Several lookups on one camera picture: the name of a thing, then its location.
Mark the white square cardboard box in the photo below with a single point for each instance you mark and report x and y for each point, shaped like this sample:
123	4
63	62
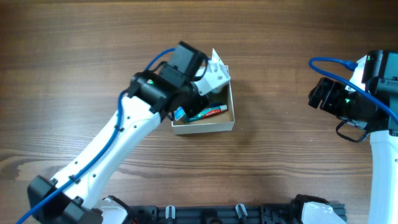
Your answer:
222	122

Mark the red green toothpaste tube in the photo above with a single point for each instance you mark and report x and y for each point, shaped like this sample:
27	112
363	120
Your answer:
207	113

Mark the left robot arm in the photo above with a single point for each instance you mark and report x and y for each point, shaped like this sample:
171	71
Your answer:
74	194

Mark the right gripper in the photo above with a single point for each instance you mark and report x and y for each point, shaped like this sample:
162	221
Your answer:
321	93

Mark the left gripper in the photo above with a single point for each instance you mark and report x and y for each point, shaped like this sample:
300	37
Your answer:
195	101

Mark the white floral squeeze tube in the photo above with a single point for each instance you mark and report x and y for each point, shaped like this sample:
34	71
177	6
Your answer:
216	56

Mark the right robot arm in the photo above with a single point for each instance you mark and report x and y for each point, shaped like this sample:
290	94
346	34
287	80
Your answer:
364	94

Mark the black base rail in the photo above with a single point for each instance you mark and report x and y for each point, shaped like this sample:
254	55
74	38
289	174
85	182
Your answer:
261	214

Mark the blue white toothbrush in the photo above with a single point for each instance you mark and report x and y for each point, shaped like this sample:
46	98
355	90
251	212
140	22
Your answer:
179	114

